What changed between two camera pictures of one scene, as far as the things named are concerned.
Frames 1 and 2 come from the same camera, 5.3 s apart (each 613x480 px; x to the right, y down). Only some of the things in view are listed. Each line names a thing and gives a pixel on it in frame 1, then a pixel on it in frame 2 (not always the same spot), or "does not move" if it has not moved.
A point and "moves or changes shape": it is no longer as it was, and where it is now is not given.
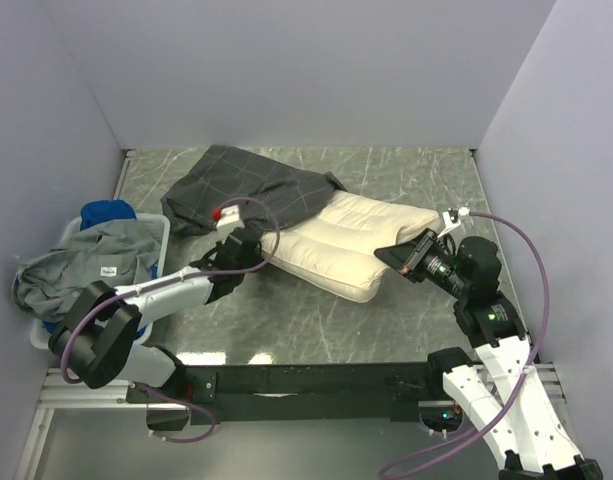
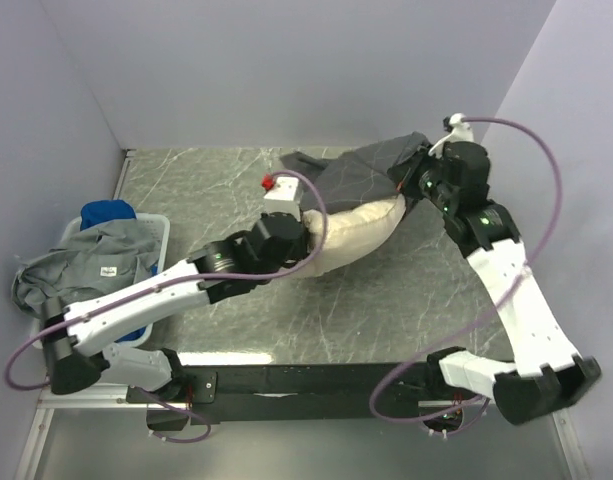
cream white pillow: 334,251 moves or changes shape
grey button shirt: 46,283 does not move
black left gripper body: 255,261 to 297,251
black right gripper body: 432,263 to 425,171
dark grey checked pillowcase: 271,194 to 356,174
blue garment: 99,212 does not move
